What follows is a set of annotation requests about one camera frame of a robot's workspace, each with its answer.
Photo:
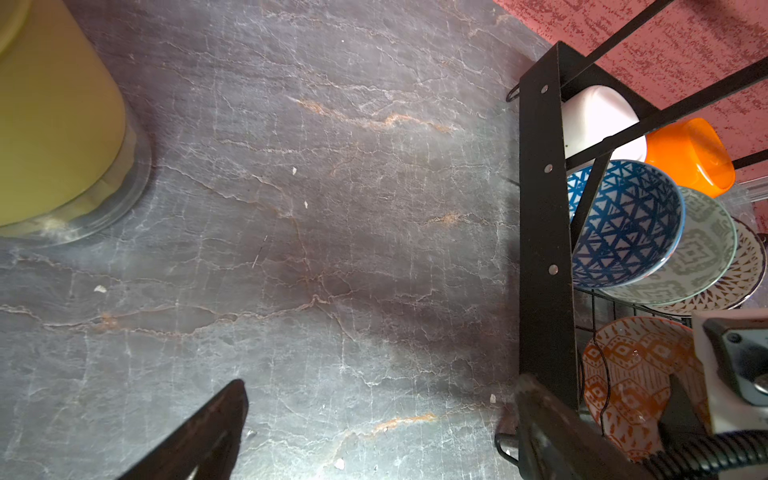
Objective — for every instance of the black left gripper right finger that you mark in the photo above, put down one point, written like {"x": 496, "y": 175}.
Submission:
{"x": 554, "y": 443}

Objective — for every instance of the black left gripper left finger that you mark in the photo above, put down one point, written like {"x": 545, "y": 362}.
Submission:
{"x": 205, "y": 446}

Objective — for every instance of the patterned bowl stack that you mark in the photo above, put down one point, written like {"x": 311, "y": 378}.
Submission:
{"x": 629, "y": 366}

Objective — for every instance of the blue triangle pattern bowl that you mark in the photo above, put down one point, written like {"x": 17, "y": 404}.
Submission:
{"x": 633, "y": 227}

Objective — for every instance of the green geometric pattern bowl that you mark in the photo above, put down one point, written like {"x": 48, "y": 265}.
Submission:
{"x": 704, "y": 253}

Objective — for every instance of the red white sunburst bowl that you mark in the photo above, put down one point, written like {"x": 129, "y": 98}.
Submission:
{"x": 735, "y": 287}

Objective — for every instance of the orange plastic bowl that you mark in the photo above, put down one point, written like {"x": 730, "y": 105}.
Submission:
{"x": 691, "y": 153}

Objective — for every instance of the white ceramic bowl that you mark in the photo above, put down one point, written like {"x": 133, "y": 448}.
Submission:
{"x": 592, "y": 115}

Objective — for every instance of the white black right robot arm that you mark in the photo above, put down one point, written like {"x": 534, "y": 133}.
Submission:
{"x": 706, "y": 457}

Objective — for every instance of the yellow-green pen cup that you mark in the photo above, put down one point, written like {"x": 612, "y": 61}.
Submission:
{"x": 74, "y": 159}

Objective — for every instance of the black wire dish rack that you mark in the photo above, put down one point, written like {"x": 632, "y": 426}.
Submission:
{"x": 556, "y": 193}

